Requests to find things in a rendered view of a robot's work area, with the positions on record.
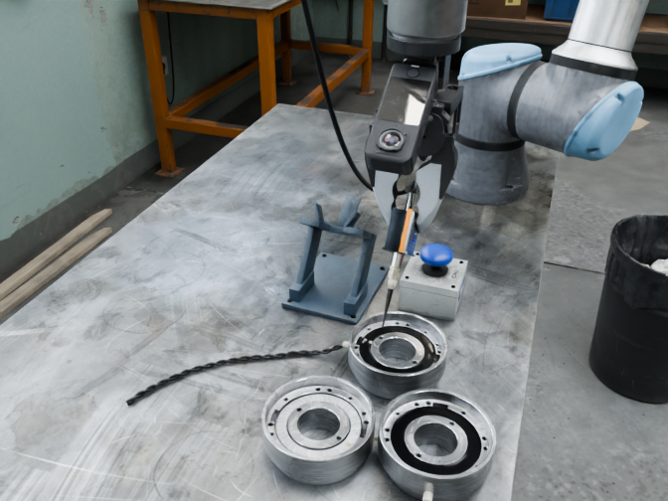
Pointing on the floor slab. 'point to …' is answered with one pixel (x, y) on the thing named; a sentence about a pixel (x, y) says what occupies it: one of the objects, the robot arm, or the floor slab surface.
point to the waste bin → (634, 311)
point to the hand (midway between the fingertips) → (405, 222)
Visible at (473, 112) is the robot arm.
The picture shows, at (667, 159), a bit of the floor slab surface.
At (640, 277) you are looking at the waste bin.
